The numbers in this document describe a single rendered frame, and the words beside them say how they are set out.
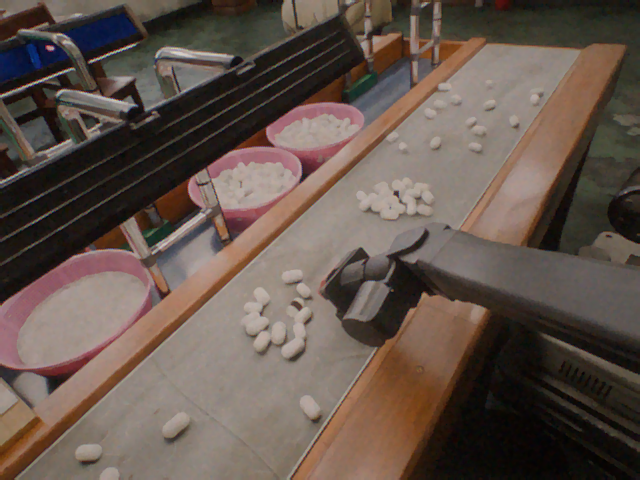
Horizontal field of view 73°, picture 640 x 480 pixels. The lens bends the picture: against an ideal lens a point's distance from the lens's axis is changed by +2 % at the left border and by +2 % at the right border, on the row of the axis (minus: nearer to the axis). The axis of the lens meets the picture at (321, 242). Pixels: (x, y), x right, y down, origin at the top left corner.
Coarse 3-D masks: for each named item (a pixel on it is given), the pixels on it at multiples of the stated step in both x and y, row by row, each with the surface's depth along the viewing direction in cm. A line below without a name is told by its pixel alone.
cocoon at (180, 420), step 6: (180, 414) 56; (186, 414) 57; (174, 420) 56; (180, 420) 56; (186, 420) 56; (168, 426) 55; (174, 426) 55; (180, 426) 56; (162, 432) 56; (168, 432) 55; (174, 432) 55
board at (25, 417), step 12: (12, 408) 58; (24, 408) 58; (0, 420) 57; (12, 420) 57; (24, 420) 57; (36, 420) 57; (0, 432) 56; (12, 432) 56; (24, 432) 56; (0, 444) 55
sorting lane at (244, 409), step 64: (512, 64) 136; (448, 128) 110; (512, 128) 106; (448, 192) 89; (320, 256) 79; (192, 320) 71; (320, 320) 68; (128, 384) 63; (192, 384) 62; (256, 384) 61; (320, 384) 59; (64, 448) 57; (128, 448) 56; (192, 448) 55; (256, 448) 54
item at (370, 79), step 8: (344, 0) 127; (352, 0) 131; (360, 0) 134; (368, 0) 137; (344, 8) 128; (368, 8) 139; (368, 16) 140; (368, 24) 142; (368, 32) 143; (360, 40) 141; (368, 40) 145; (368, 48) 147; (368, 56) 149; (368, 64) 150; (368, 72) 152; (376, 72) 154; (344, 80) 142; (360, 80) 148; (368, 80) 151; (376, 80) 156; (352, 88) 145; (360, 88) 148; (368, 88) 152; (344, 96) 144; (352, 96) 146
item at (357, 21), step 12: (324, 0) 344; (336, 0) 334; (348, 0) 331; (372, 0) 331; (384, 0) 343; (324, 12) 343; (336, 12) 335; (348, 12) 332; (360, 12) 330; (372, 12) 335; (384, 12) 349; (360, 24) 335; (372, 24) 340; (384, 24) 357
